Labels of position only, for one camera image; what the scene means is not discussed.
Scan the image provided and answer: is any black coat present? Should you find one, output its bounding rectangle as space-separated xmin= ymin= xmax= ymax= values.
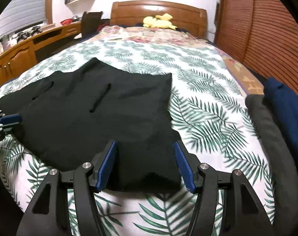
xmin=0 ymin=58 xmax=181 ymax=193

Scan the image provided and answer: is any wooden desk cabinet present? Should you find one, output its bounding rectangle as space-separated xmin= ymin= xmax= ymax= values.
xmin=0 ymin=22 xmax=81 ymax=86

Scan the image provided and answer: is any grey folded garment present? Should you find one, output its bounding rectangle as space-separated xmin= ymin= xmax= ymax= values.
xmin=245 ymin=94 xmax=298 ymax=235

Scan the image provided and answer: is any grey window blind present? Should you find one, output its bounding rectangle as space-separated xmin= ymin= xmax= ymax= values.
xmin=0 ymin=0 xmax=46 ymax=39

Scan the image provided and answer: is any palm leaf bedsheet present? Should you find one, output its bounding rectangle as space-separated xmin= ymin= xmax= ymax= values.
xmin=0 ymin=37 xmax=275 ymax=235

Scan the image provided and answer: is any red basket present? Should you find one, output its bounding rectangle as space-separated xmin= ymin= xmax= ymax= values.
xmin=60 ymin=18 xmax=73 ymax=26

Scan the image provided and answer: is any navy folded garment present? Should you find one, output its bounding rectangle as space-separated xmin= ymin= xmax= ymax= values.
xmin=264 ymin=78 xmax=298 ymax=156

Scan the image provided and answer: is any dark wooden chair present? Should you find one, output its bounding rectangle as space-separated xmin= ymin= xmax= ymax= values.
xmin=81 ymin=11 xmax=103 ymax=38

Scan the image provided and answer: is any floral blanket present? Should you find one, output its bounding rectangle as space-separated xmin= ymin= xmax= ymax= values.
xmin=90 ymin=26 xmax=264 ymax=95

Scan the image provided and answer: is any yellow plush toy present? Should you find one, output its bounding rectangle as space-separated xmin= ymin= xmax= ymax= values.
xmin=143 ymin=13 xmax=177 ymax=30

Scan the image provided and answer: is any wooden louvered wardrobe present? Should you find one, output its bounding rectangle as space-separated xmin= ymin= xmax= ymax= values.
xmin=215 ymin=0 xmax=298 ymax=95

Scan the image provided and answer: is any wooden headboard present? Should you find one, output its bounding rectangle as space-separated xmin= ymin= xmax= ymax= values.
xmin=110 ymin=0 xmax=208 ymax=38

